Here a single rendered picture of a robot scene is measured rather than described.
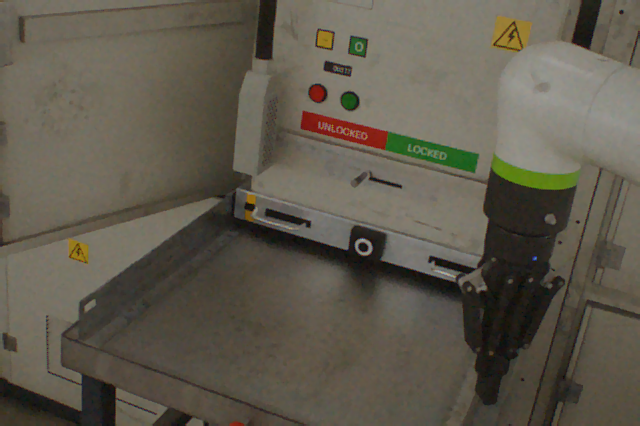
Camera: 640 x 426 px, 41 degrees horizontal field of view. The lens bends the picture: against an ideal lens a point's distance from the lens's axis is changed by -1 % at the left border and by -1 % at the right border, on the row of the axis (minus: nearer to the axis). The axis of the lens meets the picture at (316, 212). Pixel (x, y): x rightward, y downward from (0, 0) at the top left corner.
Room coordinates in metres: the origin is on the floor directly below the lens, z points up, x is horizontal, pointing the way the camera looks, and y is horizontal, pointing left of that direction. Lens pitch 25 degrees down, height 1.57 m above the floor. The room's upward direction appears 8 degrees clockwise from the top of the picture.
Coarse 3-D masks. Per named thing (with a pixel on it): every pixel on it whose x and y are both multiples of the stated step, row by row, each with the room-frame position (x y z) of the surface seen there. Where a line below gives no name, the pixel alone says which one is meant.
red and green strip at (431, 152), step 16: (304, 112) 1.43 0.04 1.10; (304, 128) 1.43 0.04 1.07; (320, 128) 1.42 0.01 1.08; (336, 128) 1.41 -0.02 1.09; (352, 128) 1.40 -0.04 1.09; (368, 128) 1.39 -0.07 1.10; (368, 144) 1.39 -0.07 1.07; (384, 144) 1.38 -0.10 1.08; (400, 144) 1.37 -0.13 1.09; (416, 144) 1.37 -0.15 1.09; (432, 144) 1.36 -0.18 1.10; (432, 160) 1.35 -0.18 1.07; (448, 160) 1.35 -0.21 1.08; (464, 160) 1.34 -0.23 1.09
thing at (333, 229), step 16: (240, 192) 1.46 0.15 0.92; (256, 192) 1.45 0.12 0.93; (240, 208) 1.46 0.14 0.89; (272, 208) 1.44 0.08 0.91; (288, 208) 1.42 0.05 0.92; (304, 208) 1.41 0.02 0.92; (288, 224) 1.42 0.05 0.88; (320, 224) 1.40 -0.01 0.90; (336, 224) 1.39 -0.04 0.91; (352, 224) 1.38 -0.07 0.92; (368, 224) 1.38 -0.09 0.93; (320, 240) 1.40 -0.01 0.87; (336, 240) 1.39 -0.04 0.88; (400, 240) 1.35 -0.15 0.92; (416, 240) 1.34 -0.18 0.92; (384, 256) 1.36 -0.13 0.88; (400, 256) 1.35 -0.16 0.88; (416, 256) 1.34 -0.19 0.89; (432, 256) 1.33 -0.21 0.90; (448, 256) 1.32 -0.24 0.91; (464, 256) 1.31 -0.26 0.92; (480, 256) 1.31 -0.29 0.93; (432, 272) 1.33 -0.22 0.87; (464, 272) 1.31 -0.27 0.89
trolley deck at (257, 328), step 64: (256, 256) 1.35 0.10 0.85; (320, 256) 1.38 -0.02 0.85; (192, 320) 1.12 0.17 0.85; (256, 320) 1.14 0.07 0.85; (320, 320) 1.17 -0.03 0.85; (384, 320) 1.19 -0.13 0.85; (448, 320) 1.22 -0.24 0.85; (128, 384) 0.99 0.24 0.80; (192, 384) 0.96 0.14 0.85; (256, 384) 0.98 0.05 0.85; (320, 384) 1.00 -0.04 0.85; (384, 384) 1.02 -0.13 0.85; (448, 384) 1.04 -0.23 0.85
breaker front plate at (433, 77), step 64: (320, 0) 1.43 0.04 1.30; (384, 0) 1.40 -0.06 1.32; (448, 0) 1.36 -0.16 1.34; (512, 0) 1.33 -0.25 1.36; (320, 64) 1.43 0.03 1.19; (384, 64) 1.39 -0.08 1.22; (448, 64) 1.36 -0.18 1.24; (384, 128) 1.39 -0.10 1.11; (448, 128) 1.35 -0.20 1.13; (320, 192) 1.42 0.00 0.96; (384, 192) 1.37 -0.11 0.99; (448, 192) 1.34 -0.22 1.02
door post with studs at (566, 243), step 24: (624, 0) 1.47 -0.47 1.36; (600, 24) 1.48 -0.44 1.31; (624, 24) 1.46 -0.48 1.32; (600, 48) 1.48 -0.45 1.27; (624, 48) 1.46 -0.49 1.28; (576, 192) 1.46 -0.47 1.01; (576, 216) 1.46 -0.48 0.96; (576, 240) 1.46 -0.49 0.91; (552, 264) 1.47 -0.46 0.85; (552, 312) 1.46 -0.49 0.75; (528, 360) 1.47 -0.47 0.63; (528, 384) 1.46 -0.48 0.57; (528, 408) 1.46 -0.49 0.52
